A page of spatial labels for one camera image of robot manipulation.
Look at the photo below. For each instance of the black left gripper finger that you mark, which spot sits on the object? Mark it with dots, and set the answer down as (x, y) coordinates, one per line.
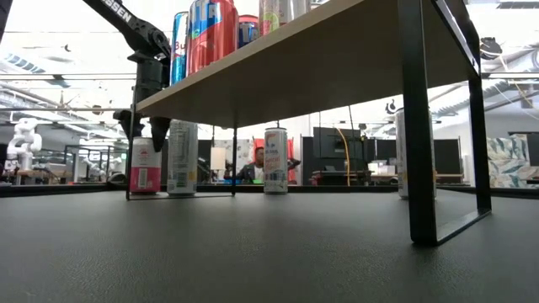
(124, 115)
(160, 130)

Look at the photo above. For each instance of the tall white can black lid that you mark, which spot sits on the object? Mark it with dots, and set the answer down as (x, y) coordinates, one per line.
(400, 160)
(275, 160)
(182, 160)

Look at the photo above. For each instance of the Red Bull energy drink can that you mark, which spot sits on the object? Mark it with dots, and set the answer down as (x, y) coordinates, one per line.
(179, 50)

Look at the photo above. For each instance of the pink white sparkling water can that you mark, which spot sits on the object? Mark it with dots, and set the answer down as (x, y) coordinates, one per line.
(280, 12)
(145, 172)

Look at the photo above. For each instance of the red Fanta soda can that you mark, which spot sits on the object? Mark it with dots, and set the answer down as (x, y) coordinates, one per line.
(212, 38)
(248, 31)

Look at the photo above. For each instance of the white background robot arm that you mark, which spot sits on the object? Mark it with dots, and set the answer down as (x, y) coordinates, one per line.
(93, 167)
(25, 139)

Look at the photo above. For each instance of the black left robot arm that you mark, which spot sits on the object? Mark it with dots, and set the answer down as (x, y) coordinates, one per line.
(126, 19)

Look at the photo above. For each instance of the wooden shelf black metal legs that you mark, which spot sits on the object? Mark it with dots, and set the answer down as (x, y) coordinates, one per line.
(337, 63)

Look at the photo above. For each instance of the dark partition panel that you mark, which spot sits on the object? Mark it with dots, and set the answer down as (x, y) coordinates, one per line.
(164, 164)
(204, 155)

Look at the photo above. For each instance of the white board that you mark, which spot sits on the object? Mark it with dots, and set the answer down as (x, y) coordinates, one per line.
(218, 157)

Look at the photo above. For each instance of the leaf print fabric panel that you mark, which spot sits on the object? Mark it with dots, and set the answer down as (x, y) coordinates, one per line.
(244, 147)
(505, 162)

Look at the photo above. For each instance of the person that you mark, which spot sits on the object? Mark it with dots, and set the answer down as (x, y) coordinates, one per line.
(254, 168)

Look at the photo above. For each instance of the red fabric panel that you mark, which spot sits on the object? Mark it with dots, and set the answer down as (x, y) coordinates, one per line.
(291, 162)

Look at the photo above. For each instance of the black equipment cabinet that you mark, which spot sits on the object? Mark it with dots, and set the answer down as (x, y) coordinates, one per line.
(337, 143)

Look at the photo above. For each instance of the white box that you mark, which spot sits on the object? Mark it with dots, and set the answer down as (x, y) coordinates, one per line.
(381, 169)

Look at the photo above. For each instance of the black screen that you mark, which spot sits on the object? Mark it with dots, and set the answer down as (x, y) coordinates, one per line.
(385, 149)
(447, 156)

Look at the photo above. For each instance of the black ceiling-mounted device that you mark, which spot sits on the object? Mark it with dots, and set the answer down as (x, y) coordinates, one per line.
(391, 107)
(490, 47)

